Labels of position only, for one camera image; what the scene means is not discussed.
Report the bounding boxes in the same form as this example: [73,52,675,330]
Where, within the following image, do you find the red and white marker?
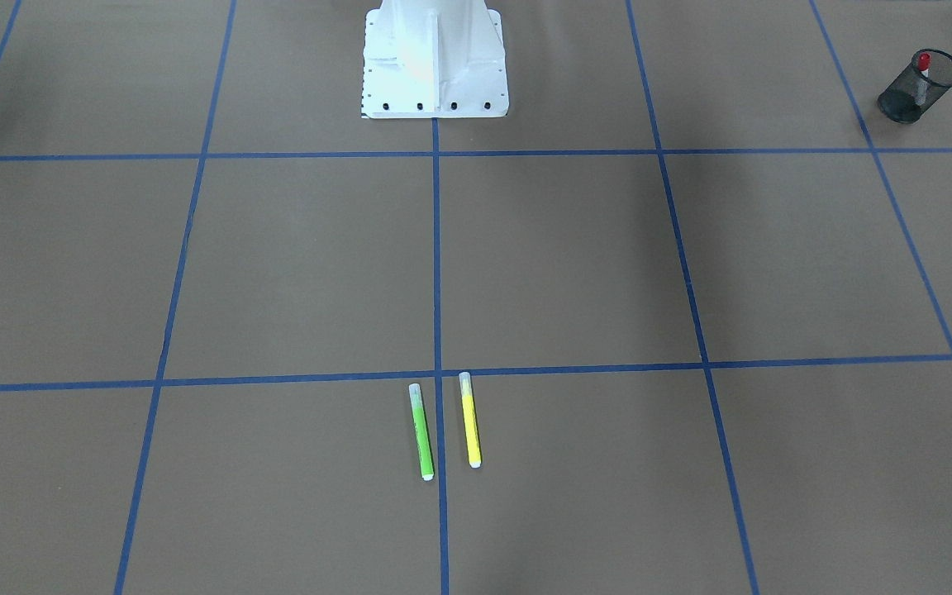
[915,52,931,107]

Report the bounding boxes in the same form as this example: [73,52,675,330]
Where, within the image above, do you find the yellow highlighter pen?
[459,372,483,469]

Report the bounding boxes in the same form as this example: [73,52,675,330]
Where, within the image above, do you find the green highlighter pen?
[407,382,435,482]

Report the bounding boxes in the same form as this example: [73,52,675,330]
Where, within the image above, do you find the black mesh cup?
[876,48,952,125]

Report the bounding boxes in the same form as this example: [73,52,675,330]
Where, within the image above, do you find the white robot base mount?
[360,1,510,120]

